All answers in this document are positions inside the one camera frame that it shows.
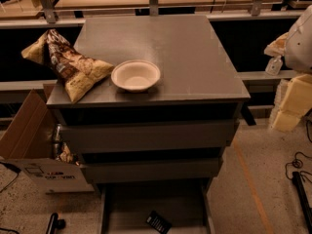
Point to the dark blue rxbar wrapper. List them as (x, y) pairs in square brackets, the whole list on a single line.
[(158, 223)]

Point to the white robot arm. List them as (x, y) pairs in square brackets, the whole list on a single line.
[(293, 48)]

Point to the grey drawer cabinet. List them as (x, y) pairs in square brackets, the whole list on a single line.
[(198, 82)]

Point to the grey top drawer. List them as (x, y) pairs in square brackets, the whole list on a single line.
[(143, 137)]

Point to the grey middle drawer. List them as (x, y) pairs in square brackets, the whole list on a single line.
[(154, 170)]

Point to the grey open bottom drawer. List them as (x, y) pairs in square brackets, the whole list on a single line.
[(183, 203)]

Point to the white paper bowl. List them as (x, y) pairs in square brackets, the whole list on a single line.
[(135, 75)]

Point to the yellow brown chip bag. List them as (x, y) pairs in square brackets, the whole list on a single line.
[(77, 73)]

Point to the snack packets in box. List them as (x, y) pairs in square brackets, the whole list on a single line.
[(61, 150)]

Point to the clear hand sanitizer bottle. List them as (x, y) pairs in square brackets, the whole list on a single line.
[(274, 66)]

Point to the open cardboard box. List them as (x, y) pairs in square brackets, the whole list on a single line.
[(28, 144)]

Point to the cream foam blocks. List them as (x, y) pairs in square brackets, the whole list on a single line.
[(293, 100)]

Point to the black tool on floor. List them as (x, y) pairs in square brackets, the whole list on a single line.
[(55, 224)]

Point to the black bar on floor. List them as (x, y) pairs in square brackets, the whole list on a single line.
[(307, 211)]

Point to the metal railing frame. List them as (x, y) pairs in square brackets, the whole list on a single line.
[(79, 18)]

